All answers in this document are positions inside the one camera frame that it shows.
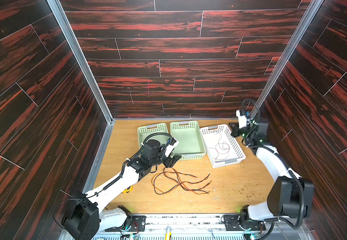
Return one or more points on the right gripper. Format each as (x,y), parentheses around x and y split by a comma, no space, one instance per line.
(237,130)

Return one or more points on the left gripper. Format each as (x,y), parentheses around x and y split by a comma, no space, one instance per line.
(168,159)

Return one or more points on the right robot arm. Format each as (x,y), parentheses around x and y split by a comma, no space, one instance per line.
(290,198)

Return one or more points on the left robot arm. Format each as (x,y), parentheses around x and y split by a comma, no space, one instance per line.
(85,214)

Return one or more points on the white basket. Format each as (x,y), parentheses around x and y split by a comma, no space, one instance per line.
(222,149)

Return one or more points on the middle green basket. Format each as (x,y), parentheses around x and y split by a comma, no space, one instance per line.
(190,144)

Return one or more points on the green basket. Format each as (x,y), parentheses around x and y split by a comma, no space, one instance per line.
(157,132)
(190,144)

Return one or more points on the left green basket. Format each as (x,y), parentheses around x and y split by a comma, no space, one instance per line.
(157,132)

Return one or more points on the yellow tape measure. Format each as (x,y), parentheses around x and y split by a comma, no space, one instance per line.
(127,190)

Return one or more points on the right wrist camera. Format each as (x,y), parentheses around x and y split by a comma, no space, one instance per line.
(242,120)

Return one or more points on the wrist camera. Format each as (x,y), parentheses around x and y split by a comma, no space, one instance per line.
(170,147)
(242,120)

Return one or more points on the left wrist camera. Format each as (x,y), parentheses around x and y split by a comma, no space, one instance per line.
(170,147)

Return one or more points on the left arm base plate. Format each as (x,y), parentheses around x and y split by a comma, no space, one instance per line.
(132,224)

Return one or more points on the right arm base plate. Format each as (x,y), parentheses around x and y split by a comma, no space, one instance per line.
(236,223)

